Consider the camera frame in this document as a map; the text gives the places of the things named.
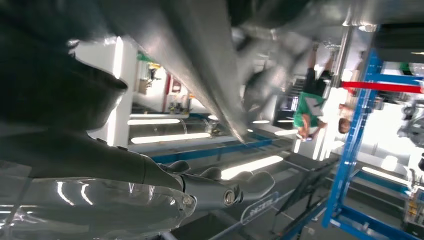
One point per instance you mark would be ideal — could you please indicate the person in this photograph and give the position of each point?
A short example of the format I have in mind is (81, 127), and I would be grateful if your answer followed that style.
(306, 109)
(344, 126)

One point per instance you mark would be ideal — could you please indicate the clear acrylic sign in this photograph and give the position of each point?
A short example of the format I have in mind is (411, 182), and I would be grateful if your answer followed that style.
(261, 207)

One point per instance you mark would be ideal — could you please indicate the blue metal shelf rack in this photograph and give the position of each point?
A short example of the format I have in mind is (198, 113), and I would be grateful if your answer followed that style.
(351, 149)

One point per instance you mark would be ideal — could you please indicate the black tripod stand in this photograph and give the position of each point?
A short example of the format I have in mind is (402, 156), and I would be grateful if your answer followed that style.
(308, 184)

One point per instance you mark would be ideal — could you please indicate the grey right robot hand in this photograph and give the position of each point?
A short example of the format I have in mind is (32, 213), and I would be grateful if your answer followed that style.
(82, 198)

